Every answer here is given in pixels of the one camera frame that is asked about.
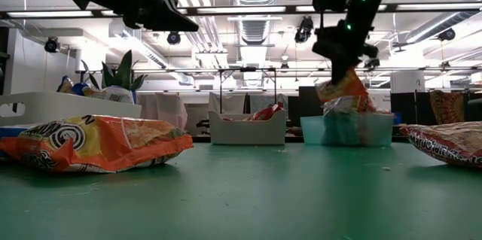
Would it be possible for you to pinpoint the black metal rack frame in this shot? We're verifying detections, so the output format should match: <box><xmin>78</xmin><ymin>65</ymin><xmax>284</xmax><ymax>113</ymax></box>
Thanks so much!
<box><xmin>217</xmin><ymin>66</ymin><xmax>279</xmax><ymax>114</ymax></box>

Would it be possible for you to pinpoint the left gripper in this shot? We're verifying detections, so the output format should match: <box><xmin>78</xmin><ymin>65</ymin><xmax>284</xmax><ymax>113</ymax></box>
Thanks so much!
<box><xmin>122</xmin><ymin>0</ymin><xmax>200</xmax><ymax>32</ymax></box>

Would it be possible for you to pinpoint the orange patterned cloth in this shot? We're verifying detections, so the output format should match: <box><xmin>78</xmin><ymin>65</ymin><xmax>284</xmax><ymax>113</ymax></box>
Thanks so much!
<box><xmin>429</xmin><ymin>90</ymin><xmax>468</xmax><ymax>125</ymax></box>

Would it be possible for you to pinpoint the green snake plant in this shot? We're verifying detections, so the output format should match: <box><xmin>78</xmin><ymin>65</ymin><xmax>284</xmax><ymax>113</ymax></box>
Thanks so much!
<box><xmin>80</xmin><ymin>49</ymin><xmax>148</xmax><ymax>93</ymax></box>

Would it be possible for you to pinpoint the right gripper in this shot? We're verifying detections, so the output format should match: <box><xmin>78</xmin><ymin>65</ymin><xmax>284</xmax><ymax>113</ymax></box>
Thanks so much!
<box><xmin>312</xmin><ymin>20</ymin><xmax>380</xmax><ymax>85</ymax></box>

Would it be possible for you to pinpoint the clear teal plastic bin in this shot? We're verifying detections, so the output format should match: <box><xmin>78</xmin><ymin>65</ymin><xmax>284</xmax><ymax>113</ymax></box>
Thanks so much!
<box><xmin>300</xmin><ymin>113</ymin><xmax>395</xmax><ymax>147</ymax></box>

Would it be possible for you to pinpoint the silver ventilation duct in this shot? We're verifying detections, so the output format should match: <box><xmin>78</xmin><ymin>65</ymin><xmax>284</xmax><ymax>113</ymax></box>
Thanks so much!
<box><xmin>404</xmin><ymin>11</ymin><xmax>482</xmax><ymax>44</ymax></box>
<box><xmin>229</xmin><ymin>0</ymin><xmax>282</xmax><ymax>90</ymax></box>

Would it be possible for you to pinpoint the black monitor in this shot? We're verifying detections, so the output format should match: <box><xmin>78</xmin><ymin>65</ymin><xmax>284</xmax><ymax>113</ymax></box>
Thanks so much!
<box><xmin>298</xmin><ymin>86</ymin><xmax>327</xmax><ymax>117</ymax></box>

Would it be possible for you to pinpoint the small white plastic bin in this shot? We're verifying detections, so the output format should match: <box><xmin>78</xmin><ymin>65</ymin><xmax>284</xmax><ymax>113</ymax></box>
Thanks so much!
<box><xmin>208</xmin><ymin>110</ymin><xmax>288</xmax><ymax>146</ymax></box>

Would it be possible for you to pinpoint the black ceiling spotlight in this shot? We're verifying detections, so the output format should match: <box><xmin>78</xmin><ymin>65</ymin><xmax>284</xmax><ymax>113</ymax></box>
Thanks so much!
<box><xmin>44</xmin><ymin>36</ymin><xmax>60</xmax><ymax>53</ymax></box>
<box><xmin>438</xmin><ymin>28</ymin><xmax>456</xmax><ymax>42</ymax></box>
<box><xmin>294</xmin><ymin>16</ymin><xmax>315</xmax><ymax>44</ymax></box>
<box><xmin>166</xmin><ymin>29</ymin><xmax>182</xmax><ymax>46</ymax></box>
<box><xmin>363</xmin><ymin>57</ymin><xmax>381</xmax><ymax>70</ymax></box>

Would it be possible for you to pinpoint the large white plastic bin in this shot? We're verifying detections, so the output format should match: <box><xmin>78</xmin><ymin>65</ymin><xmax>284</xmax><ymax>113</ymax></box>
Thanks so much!
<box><xmin>0</xmin><ymin>91</ymin><xmax>143</xmax><ymax>127</ymax></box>

